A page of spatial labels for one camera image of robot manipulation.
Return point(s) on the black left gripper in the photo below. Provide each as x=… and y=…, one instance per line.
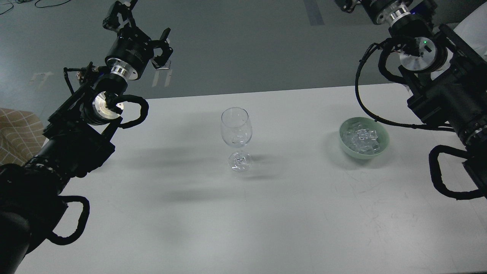
x=132, y=46

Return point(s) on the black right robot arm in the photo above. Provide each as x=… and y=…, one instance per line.
x=447, y=79

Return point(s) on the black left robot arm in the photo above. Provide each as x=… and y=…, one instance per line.
x=78, y=141

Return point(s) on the clear wine glass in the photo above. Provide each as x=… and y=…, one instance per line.
x=236, y=132

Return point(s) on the clear ice cubes pile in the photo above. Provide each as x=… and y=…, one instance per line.
x=362, y=141

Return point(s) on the plaid beige sofa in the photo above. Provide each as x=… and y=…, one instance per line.
x=21, y=136

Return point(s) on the green ceramic bowl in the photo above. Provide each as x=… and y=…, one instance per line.
x=356, y=123

